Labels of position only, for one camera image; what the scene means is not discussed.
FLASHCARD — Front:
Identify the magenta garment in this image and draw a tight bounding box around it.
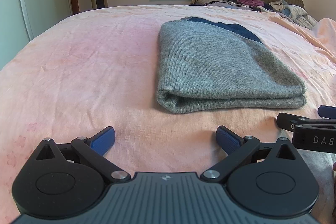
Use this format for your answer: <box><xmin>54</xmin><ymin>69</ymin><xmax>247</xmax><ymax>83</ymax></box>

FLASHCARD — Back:
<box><xmin>237</xmin><ymin>0</ymin><xmax>264</xmax><ymax>7</ymax></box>

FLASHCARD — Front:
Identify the right hand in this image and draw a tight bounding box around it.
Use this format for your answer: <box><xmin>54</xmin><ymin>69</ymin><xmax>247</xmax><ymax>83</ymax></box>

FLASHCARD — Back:
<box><xmin>333</xmin><ymin>162</ymin><xmax>336</xmax><ymax>178</ymax></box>

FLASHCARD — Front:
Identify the grey navy knit sweater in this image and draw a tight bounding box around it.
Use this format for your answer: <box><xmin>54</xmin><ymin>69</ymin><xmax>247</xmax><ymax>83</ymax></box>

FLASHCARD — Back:
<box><xmin>156</xmin><ymin>17</ymin><xmax>306</xmax><ymax>114</ymax></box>

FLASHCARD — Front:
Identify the pink bed sheet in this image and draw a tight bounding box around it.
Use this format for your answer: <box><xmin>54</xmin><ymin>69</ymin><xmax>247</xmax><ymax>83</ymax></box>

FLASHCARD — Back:
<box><xmin>1</xmin><ymin>5</ymin><xmax>335</xmax><ymax>223</ymax></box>

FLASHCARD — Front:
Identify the white patterned crumpled garment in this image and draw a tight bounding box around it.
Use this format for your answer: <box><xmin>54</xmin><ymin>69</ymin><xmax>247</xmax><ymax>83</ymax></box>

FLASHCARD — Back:
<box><xmin>269</xmin><ymin>0</ymin><xmax>318</xmax><ymax>30</ymax></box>

